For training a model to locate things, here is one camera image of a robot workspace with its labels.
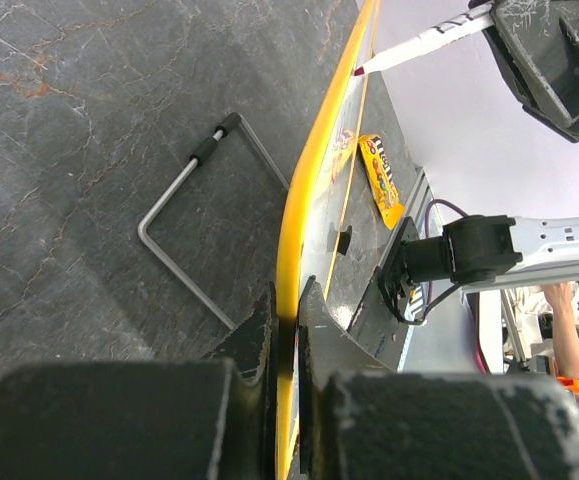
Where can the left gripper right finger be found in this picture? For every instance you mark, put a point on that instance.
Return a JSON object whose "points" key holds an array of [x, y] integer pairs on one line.
{"points": [[361, 420]]}

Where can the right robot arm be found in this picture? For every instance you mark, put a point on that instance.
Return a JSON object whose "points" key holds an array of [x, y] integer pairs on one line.
{"points": [[477, 252]]}

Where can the pink capped whiteboard marker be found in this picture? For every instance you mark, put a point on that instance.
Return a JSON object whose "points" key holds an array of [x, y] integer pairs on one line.
{"points": [[468, 23]]}

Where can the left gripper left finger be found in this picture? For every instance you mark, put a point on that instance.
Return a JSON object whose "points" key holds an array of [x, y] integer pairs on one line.
{"points": [[208, 418]]}

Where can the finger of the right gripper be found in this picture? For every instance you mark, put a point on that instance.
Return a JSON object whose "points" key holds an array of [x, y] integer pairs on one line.
{"points": [[536, 48]]}

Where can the yellow framed whiteboard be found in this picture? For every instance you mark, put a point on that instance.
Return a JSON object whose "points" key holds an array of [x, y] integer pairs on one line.
{"points": [[314, 212]]}

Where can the metal wire whiteboard stand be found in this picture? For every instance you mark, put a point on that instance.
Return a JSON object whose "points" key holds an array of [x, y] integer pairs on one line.
{"points": [[215, 226]]}

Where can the person forearm in background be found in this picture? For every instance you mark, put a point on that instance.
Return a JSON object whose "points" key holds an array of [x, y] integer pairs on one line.
{"points": [[565, 338]]}

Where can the yellow candy packet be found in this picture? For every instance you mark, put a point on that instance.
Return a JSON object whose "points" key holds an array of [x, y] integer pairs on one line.
{"points": [[380, 176]]}

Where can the right black whiteboard foot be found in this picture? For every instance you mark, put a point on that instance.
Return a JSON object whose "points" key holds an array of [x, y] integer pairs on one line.
{"points": [[343, 240]]}

